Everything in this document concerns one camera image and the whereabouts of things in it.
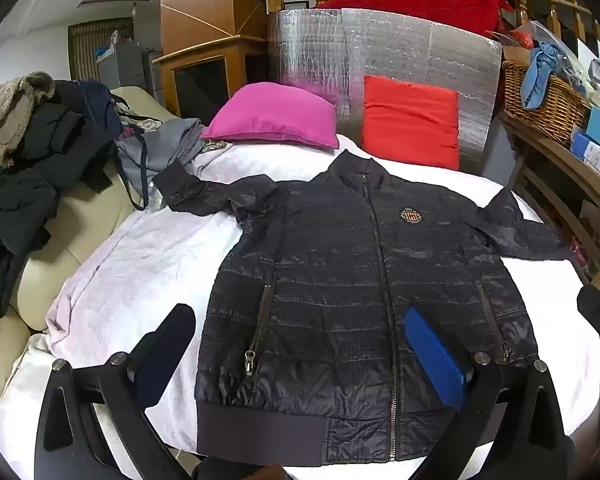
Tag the clear plastic bag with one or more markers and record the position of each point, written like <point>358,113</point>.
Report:
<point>154,199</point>

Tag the grey cloth bag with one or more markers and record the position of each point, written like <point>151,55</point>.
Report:
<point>165,145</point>

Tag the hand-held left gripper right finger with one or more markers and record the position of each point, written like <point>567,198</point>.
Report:
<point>432,355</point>

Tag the white patterned box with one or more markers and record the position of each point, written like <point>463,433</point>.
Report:
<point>597,157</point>

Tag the fur-trimmed beige coat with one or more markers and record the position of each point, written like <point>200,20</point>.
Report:
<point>5,110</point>

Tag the blue cloth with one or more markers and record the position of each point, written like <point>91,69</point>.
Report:
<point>535,80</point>

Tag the gold patterned cloth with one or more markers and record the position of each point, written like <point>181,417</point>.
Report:
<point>215,146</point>

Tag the floral patterned cloth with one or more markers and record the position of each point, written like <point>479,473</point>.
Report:
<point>140,121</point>

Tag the wooden bench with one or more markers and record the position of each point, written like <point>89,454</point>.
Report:
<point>545,160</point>

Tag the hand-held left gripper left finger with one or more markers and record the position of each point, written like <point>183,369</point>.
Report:
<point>160,355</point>

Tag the wooden cabinet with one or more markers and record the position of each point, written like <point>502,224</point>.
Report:
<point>200,0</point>

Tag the beige sofa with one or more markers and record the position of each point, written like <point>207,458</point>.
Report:
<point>80,210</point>

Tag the pink pillow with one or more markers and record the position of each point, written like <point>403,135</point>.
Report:
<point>270,112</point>

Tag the red pillow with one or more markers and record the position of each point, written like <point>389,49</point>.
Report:
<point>410,120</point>

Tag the red blanket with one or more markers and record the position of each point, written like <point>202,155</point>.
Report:
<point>420,0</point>

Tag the silver foil insulation mat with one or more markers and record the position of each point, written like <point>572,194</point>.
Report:
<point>380,45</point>

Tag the black quilted jacket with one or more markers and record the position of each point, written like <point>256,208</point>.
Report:
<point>320,270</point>

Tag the white bedspread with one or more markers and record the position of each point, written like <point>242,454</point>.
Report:
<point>145,270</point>

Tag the wicker basket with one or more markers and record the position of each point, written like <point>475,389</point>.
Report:
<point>555,105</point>

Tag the grey metal cabinet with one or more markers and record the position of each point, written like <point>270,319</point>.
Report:
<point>125,70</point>

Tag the pile of dark clothes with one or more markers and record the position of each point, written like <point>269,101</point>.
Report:
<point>40,160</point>

